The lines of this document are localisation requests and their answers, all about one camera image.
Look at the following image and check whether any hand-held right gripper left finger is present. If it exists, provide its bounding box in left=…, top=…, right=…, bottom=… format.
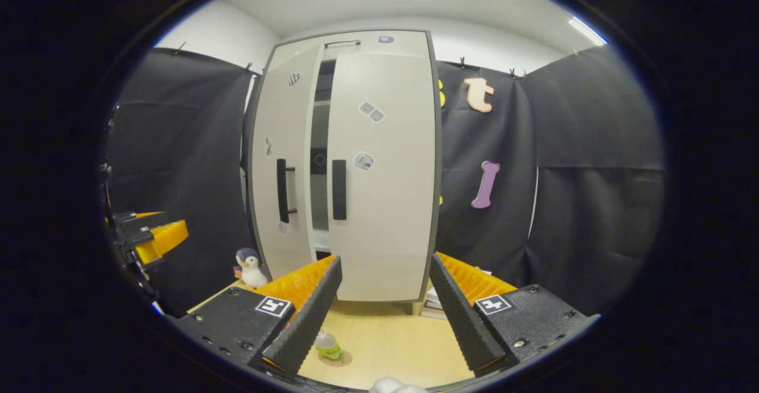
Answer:
left=168, top=255, right=343, bottom=379

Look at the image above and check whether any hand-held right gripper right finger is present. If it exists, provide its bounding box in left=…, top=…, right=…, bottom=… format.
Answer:
left=429, top=253, right=599, bottom=379

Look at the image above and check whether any green label clear bottle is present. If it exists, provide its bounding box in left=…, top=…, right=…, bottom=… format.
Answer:
left=314, top=330, right=344, bottom=361

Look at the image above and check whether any white cabinet door bar handle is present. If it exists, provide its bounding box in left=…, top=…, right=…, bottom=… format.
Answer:
left=251, top=43, right=326, bottom=281

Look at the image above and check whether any grey white cabinet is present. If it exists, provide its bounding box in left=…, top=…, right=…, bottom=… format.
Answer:
left=240, top=29, right=444, bottom=317

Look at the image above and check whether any penguin plush toy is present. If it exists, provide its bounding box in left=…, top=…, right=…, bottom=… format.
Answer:
left=233, top=247, right=270, bottom=289

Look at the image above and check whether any black backdrop cloth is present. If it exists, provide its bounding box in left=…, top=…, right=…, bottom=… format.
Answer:
left=436, top=44, right=665, bottom=317
left=106, top=48, right=261, bottom=317

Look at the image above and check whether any long ceiling light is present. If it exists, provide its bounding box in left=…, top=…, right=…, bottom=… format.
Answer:
left=567, top=16, right=608, bottom=46

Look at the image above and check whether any black bar door handle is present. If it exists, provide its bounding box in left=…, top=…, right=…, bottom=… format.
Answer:
left=276, top=158, right=297, bottom=223

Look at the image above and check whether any black flat door handle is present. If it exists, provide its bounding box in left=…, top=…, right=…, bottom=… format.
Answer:
left=331, top=159, right=347, bottom=221

